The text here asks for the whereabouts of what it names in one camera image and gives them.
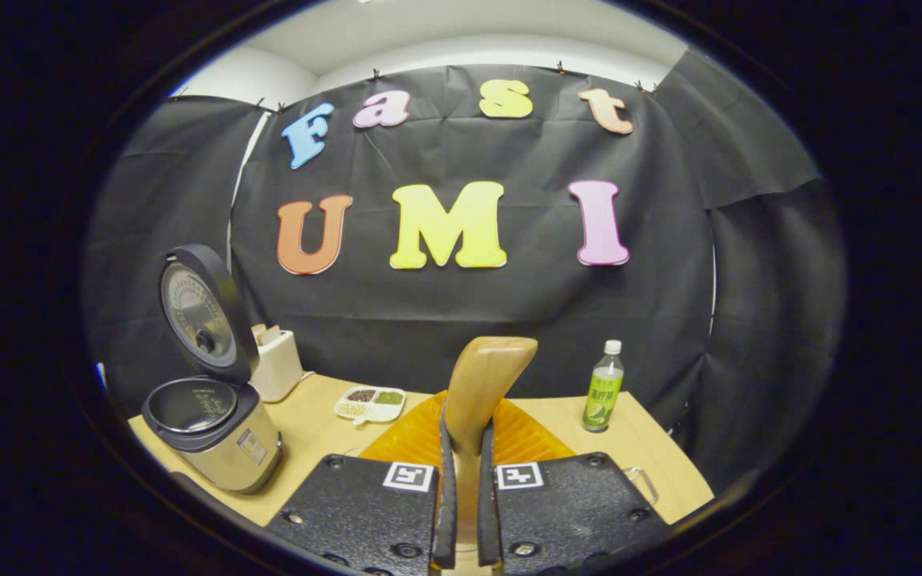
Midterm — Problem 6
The white toaster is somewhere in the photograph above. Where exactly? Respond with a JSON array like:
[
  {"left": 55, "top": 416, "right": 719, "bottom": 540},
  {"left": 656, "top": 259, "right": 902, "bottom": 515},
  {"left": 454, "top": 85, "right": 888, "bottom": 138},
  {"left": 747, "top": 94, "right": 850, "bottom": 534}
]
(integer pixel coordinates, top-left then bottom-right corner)
[{"left": 250, "top": 324, "right": 306, "bottom": 403}]

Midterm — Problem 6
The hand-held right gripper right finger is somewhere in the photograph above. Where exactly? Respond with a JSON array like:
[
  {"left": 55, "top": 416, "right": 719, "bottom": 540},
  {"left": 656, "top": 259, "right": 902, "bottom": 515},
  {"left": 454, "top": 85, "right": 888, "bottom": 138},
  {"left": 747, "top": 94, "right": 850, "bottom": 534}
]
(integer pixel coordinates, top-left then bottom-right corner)
[{"left": 477, "top": 398, "right": 674, "bottom": 576}]

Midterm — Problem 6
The green tea bottle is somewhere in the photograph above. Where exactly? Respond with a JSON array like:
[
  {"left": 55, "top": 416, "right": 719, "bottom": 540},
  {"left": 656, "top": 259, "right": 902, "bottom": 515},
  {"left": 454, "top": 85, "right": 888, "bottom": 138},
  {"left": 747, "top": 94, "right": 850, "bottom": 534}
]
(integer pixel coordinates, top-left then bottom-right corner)
[{"left": 582, "top": 340, "right": 626, "bottom": 434}]

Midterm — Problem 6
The dark lid silver rice cooker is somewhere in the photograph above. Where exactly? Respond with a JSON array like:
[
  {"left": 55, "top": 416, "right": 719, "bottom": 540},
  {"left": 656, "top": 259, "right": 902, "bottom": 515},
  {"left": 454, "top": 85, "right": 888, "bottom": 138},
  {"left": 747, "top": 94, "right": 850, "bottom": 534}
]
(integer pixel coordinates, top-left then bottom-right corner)
[{"left": 141, "top": 244, "right": 283, "bottom": 494}]

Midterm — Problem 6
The wooden spoon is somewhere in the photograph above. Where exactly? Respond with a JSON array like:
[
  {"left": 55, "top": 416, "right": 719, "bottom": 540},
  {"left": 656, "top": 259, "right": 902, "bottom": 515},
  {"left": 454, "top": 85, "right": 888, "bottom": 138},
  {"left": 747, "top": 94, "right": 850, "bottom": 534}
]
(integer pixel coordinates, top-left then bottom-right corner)
[{"left": 439, "top": 336, "right": 539, "bottom": 573}]

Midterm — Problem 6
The white divided bean dish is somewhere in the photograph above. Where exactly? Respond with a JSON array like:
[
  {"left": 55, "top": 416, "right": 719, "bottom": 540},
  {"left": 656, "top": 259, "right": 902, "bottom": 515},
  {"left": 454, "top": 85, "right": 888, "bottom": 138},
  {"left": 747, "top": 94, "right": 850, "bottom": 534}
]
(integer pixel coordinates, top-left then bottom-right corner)
[{"left": 334, "top": 386, "right": 407, "bottom": 425}]

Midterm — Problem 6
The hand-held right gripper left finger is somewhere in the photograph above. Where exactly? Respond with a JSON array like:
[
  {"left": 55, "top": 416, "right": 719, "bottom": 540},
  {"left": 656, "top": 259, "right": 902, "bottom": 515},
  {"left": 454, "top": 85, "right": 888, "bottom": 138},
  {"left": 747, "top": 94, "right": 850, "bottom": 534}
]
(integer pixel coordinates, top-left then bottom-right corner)
[{"left": 265, "top": 390, "right": 459, "bottom": 576}]

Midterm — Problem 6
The black backdrop cloth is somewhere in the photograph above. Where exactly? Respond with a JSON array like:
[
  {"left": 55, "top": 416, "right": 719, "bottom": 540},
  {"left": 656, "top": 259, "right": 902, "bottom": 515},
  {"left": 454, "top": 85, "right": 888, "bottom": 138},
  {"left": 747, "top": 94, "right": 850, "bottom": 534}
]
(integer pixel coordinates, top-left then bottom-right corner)
[{"left": 85, "top": 50, "right": 846, "bottom": 497}]

